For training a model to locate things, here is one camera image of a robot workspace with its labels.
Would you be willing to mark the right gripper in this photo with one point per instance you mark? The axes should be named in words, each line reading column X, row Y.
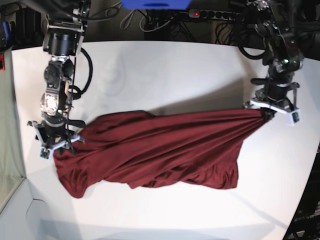
column 56, row 138

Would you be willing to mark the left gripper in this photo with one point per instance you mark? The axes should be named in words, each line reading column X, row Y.
column 273, row 99

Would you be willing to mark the dark red t-shirt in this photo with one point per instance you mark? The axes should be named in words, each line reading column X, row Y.
column 141, row 149

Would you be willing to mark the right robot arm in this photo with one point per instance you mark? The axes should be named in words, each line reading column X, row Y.
column 66, row 26

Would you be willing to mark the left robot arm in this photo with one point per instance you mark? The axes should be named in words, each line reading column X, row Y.
column 273, row 21

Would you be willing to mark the red box at left edge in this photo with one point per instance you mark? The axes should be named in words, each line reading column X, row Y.
column 2, row 62

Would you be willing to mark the black power strip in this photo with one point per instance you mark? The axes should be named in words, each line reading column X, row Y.
column 212, row 15

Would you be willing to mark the blue box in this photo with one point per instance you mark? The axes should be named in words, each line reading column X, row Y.
column 156, row 4

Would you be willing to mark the blue handle at left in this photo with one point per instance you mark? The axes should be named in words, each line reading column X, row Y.
column 7, row 31

